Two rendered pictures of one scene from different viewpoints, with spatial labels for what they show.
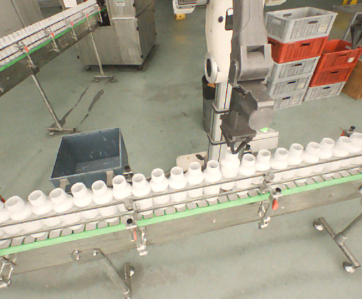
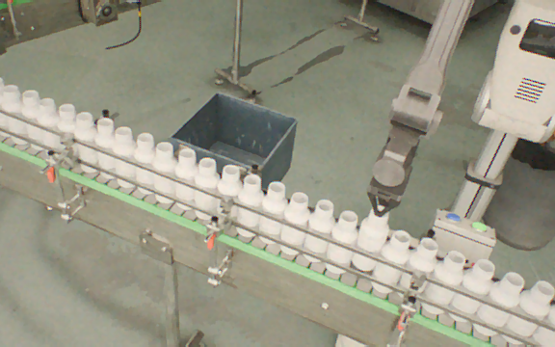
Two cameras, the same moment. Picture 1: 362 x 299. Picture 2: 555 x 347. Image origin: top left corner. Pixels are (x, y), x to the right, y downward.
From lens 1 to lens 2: 0.56 m
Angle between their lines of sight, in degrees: 21
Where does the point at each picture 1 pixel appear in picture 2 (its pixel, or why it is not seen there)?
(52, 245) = (129, 203)
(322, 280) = not seen: outside the picture
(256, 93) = (397, 142)
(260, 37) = (432, 84)
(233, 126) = not seen: hidden behind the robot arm
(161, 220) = (254, 253)
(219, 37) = (505, 55)
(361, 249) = not seen: outside the picture
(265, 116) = (392, 172)
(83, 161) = (225, 141)
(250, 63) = (406, 107)
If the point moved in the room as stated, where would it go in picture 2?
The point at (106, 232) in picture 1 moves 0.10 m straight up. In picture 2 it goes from (189, 226) to (188, 198)
